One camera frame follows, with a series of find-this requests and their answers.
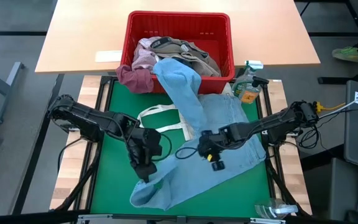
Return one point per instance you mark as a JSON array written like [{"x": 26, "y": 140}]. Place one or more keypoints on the white printed tote bag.
[{"x": 182, "y": 126}]

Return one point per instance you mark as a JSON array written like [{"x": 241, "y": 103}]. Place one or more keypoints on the maroon shirt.
[{"x": 135, "y": 79}]

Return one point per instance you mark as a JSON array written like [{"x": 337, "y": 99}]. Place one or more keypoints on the black table frame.
[{"x": 106, "y": 78}]

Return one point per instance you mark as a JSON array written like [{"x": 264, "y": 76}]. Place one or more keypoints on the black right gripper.
[{"x": 213, "y": 143}]

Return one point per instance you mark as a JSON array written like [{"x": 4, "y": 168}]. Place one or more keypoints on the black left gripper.
[{"x": 145, "y": 146}]

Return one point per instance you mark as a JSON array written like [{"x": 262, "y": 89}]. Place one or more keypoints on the clear spray bottle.
[{"x": 275, "y": 208}]

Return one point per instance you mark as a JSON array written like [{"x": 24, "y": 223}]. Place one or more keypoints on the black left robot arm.
[{"x": 89, "y": 115}]

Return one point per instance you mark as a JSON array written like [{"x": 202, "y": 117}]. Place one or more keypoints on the khaki trousers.
[{"x": 194, "y": 56}]

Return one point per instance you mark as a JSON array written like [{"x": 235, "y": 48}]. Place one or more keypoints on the red plastic laundry bin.
[{"x": 179, "y": 25}]

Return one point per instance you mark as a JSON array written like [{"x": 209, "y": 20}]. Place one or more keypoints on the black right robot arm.
[{"x": 269, "y": 124}]

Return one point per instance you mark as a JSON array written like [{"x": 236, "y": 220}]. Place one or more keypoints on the light wooden desk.
[{"x": 82, "y": 31}]

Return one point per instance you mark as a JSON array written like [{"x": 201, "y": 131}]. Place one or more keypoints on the pink garment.
[{"x": 143, "y": 57}]

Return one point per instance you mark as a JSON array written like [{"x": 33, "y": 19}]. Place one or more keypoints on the green table mat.
[{"x": 117, "y": 186}]

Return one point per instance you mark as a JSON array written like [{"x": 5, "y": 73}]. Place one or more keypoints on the orange-label pump bottle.
[{"x": 250, "y": 96}]

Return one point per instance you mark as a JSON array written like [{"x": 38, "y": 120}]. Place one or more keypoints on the green-label spray bottle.
[{"x": 244, "y": 85}]

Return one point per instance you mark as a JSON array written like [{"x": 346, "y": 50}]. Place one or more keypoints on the black frame strut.
[
  {"x": 79, "y": 186},
  {"x": 283, "y": 189}
]

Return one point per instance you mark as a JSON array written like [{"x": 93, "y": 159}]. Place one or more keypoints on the white paper label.
[{"x": 108, "y": 56}]

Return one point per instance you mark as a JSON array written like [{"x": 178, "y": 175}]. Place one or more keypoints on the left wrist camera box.
[{"x": 145, "y": 170}]

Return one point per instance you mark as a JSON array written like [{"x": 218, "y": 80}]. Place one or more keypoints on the light blue jeans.
[{"x": 197, "y": 180}]

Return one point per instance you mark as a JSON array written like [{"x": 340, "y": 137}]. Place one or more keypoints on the black desk foot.
[{"x": 337, "y": 80}]

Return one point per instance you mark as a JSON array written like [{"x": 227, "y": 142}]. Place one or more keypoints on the grey metal desk leg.
[{"x": 5, "y": 90}]

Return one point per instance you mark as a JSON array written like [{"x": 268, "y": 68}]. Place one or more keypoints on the green shoe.
[{"x": 346, "y": 53}]

